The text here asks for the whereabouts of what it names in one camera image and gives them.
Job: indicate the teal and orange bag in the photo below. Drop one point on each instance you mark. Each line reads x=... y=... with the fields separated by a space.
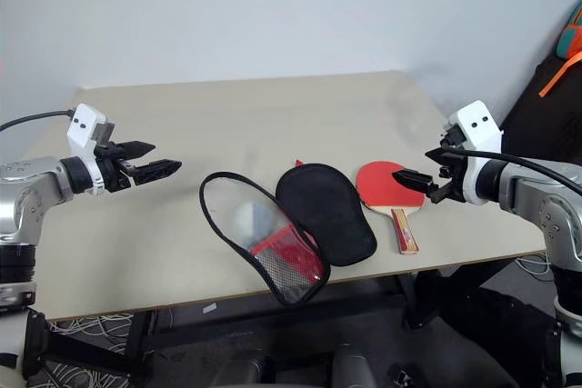
x=570 y=38

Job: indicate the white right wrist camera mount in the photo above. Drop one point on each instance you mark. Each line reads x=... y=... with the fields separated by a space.
x=477 y=122

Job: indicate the dark rounded shape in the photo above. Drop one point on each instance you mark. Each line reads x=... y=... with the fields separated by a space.
x=352 y=367
x=250 y=370

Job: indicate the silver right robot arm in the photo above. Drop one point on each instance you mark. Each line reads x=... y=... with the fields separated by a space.
x=536 y=188

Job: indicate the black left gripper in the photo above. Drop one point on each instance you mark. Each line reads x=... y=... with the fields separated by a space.
x=113 y=174

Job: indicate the red and black paddle case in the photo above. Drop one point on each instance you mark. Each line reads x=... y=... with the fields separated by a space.
x=327 y=215

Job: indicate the white sticker on table edge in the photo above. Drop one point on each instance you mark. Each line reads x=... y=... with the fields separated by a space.
x=209 y=309

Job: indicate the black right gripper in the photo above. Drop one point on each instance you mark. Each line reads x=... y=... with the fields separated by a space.
x=452 y=179

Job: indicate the black table frame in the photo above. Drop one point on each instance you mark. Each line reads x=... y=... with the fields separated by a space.
x=427 y=297

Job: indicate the black cabinet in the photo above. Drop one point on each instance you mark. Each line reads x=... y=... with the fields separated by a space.
x=545 y=124

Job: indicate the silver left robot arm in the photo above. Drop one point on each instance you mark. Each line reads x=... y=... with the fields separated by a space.
x=27 y=188

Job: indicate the red table tennis paddle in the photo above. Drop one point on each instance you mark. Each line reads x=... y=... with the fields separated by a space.
x=377 y=183

